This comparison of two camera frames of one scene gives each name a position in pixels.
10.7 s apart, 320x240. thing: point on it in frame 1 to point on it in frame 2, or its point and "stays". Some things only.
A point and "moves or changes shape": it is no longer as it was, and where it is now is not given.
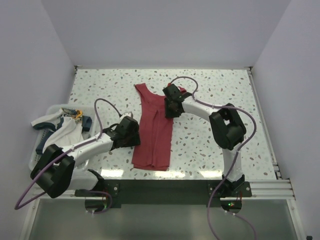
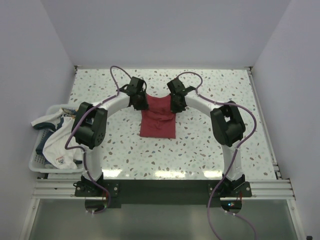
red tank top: [153, 132] moves or changes shape
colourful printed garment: [76, 115] stays
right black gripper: [169, 114] to [173, 108]
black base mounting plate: [167, 192] stays
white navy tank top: [66, 130] stays
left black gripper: [135, 140] to [144, 105]
